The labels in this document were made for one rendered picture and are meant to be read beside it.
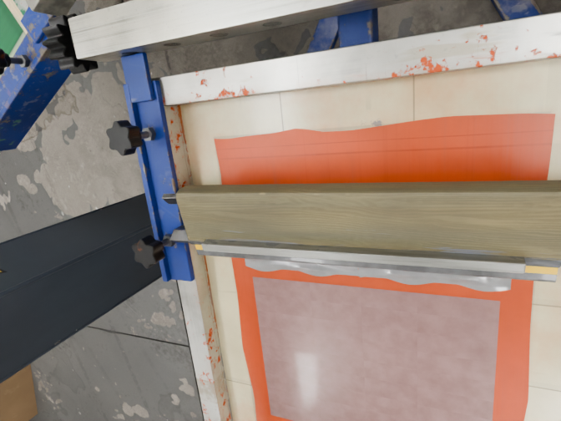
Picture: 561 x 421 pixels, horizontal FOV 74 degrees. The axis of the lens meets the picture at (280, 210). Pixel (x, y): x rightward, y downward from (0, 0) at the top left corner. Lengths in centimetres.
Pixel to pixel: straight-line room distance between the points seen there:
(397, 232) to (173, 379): 226
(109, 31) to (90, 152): 171
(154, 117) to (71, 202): 193
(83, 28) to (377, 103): 38
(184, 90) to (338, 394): 51
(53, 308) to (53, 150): 171
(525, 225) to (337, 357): 35
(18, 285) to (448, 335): 67
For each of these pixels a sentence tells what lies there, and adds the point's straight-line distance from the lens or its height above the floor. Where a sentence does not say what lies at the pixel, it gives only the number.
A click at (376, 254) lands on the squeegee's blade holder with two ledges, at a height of 106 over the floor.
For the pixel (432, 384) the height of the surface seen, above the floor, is 96.
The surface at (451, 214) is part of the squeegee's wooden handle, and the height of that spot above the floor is 106.
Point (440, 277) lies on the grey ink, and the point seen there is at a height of 96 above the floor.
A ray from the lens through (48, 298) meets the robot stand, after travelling 82.
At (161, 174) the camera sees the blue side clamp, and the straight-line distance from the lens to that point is 57.
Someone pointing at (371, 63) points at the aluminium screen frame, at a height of 99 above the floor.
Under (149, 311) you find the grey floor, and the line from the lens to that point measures 236.
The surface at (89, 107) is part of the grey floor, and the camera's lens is 218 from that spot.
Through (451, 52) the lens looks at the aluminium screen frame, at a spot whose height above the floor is 99.
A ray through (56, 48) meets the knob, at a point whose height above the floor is 104.
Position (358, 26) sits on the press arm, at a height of 92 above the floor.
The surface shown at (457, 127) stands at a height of 95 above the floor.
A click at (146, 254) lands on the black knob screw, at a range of 55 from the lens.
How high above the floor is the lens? 142
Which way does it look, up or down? 61 degrees down
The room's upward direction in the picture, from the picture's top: 126 degrees counter-clockwise
